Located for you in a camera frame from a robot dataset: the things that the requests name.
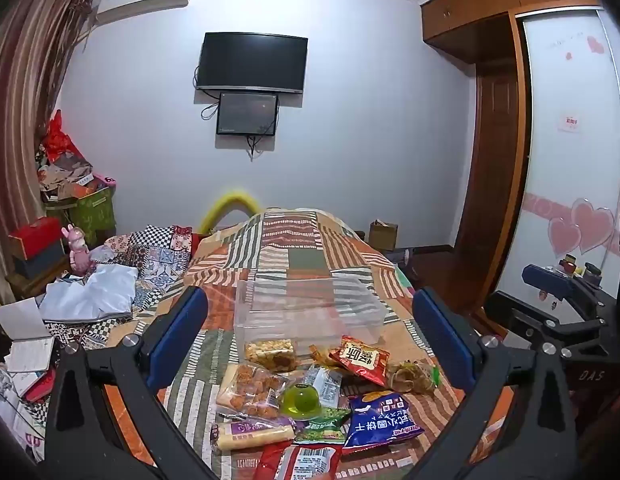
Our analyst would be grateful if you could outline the green box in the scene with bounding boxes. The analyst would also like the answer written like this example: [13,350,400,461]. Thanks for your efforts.
[44,186,116,246]

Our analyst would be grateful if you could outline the checkered blanket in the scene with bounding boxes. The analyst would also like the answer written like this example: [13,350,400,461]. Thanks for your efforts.
[40,225,193,351]

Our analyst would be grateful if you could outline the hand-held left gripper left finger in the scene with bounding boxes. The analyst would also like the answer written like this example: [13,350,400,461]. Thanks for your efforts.
[44,286,221,480]

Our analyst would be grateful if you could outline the red cream snack packet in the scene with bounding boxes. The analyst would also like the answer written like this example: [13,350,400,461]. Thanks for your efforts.
[329,335,392,387]

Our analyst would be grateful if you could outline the blue chip packet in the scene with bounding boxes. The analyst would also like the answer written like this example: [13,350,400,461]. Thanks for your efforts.
[341,391,425,456]

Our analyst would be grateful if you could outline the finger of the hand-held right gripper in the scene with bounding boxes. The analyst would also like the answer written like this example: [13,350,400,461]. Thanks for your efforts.
[484,290,617,361]
[521,262,607,307]

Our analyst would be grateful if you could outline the white sliding wardrobe door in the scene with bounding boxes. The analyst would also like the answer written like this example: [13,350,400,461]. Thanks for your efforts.
[495,7,620,306]

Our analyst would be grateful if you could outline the puffed rice cake packet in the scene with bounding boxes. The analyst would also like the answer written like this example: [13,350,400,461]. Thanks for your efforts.
[244,338,297,372]

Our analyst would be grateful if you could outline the yellow foam tube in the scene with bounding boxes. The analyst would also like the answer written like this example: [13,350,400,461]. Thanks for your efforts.
[199,190,263,235]

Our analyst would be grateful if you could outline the wooden overhead cabinet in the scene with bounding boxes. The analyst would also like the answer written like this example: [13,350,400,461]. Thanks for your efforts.
[421,0,598,63]

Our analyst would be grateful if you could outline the striped brown curtain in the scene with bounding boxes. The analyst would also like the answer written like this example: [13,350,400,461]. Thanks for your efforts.
[0,0,98,291]

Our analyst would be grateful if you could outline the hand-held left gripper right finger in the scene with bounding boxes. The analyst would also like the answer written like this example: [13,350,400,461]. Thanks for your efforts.
[405,286,578,480]

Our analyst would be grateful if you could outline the open notebook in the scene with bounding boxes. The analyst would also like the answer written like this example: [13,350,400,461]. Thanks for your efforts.
[0,297,55,373]

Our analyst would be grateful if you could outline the clear packet of floss cakes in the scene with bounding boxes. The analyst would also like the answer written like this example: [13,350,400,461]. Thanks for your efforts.
[216,364,293,418]

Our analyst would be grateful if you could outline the white cloth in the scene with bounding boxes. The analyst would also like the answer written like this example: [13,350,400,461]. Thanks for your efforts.
[40,264,139,323]

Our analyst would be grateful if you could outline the red packet with white label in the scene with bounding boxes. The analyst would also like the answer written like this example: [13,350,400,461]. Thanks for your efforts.
[252,442,343,480]

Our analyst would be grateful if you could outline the black television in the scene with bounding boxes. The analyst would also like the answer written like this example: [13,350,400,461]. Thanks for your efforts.
[196,32,309,95]

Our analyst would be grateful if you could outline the brown wooden door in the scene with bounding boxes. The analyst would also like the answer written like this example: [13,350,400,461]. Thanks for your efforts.
[455,62,533,286]

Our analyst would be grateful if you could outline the clear packet of brown candies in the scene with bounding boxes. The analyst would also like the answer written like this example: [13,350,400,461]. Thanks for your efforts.
[387,360,441,395]

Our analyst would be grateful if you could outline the purple wafer packet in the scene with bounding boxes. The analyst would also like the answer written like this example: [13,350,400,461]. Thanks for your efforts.
[211,419,297,453]

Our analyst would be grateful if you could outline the grey box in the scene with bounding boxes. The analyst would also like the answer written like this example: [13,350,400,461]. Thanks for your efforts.
[12,242,70,281]

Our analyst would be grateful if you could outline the red box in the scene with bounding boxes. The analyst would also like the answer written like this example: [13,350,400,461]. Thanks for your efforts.
[8,217,63,261]

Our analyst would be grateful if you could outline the green jelly cup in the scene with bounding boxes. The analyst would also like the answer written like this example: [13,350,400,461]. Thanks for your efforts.
[280,384,325,422]

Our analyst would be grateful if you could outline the clear plastic container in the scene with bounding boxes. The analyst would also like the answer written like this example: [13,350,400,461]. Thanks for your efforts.
[234,272,387,358]

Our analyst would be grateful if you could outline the pink rabbit toy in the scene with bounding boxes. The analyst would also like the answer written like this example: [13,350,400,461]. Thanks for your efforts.
[62,225,98,276]

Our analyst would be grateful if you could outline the small black monitor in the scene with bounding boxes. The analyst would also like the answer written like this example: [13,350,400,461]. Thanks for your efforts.
[216,91,281,137]

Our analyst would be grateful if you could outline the red plastic bag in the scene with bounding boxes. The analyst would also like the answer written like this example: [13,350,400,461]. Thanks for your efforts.
[44,110,85,163]

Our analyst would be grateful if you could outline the brown paper bag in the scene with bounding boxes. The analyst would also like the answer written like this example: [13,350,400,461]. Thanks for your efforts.
[368,220,399,252]

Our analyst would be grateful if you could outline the green pea packet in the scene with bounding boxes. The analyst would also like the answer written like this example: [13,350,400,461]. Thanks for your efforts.
[292,407,351,445]

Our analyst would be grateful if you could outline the small grey snack packet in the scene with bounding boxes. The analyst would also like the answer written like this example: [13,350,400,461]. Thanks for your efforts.
[305,366,343,408]

